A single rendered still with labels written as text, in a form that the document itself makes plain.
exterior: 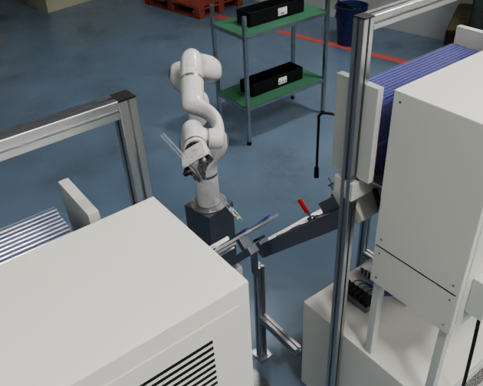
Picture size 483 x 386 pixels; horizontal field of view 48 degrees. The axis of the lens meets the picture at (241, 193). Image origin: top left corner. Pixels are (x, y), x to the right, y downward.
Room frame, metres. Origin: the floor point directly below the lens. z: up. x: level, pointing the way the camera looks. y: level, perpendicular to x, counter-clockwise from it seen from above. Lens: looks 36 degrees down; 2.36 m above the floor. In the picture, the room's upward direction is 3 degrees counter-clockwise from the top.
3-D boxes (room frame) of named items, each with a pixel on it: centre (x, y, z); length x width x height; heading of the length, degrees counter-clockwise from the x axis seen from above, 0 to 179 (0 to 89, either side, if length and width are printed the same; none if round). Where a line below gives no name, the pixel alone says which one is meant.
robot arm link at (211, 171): (2.25, 0.14, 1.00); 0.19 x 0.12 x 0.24; 91
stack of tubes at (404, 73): (1.61, -0.59, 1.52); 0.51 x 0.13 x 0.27; 125
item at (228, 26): (4.43, -0.32, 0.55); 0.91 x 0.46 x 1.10; 125
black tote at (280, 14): (4.43, -0.32, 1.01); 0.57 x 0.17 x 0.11; 125
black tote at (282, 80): (4.43, -0.32, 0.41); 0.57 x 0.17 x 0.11; 125
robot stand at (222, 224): (2.25, 0.17, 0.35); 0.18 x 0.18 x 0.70; 46
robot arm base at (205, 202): (2.25, 0.17, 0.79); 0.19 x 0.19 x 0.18
